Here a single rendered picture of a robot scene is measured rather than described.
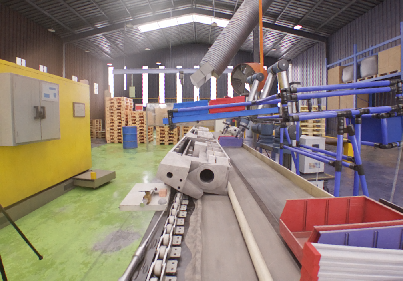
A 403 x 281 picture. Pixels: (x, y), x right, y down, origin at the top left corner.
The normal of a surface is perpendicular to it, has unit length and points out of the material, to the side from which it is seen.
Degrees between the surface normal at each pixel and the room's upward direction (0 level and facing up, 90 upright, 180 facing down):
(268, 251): 0
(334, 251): 9
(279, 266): 0
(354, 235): 88
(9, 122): 90
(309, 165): 90
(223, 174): 90
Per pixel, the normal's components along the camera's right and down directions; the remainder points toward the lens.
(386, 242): 0.00, 0.03
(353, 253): 0.16, -0.99
